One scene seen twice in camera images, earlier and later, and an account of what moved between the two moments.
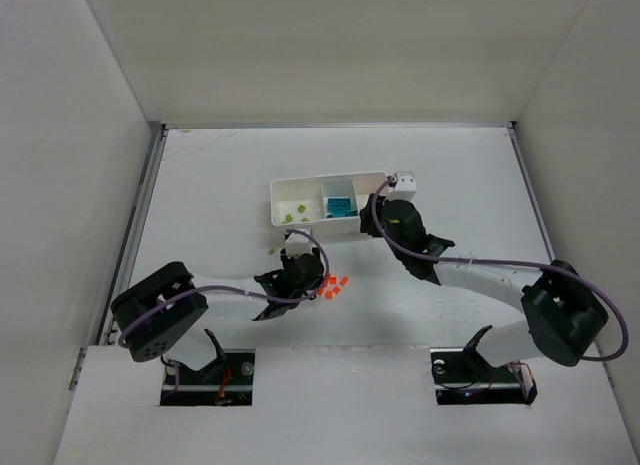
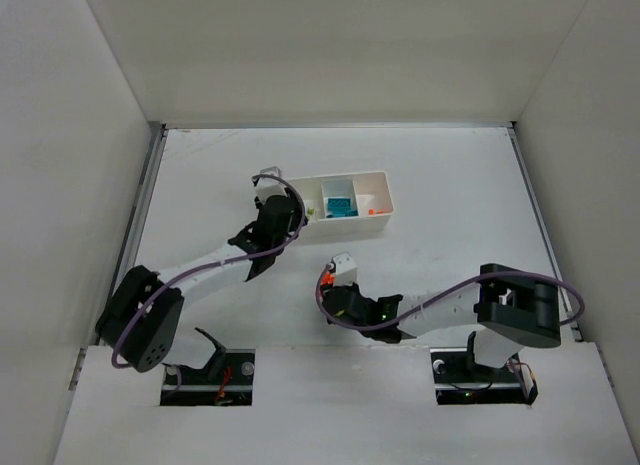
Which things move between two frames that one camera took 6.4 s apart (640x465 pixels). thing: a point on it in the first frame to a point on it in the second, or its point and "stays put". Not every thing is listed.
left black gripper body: (304, 273) to (282, 211)
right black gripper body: (373, 222) to (340, 295)
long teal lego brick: (339, 206) stays put
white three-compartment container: (328, 205) stays put
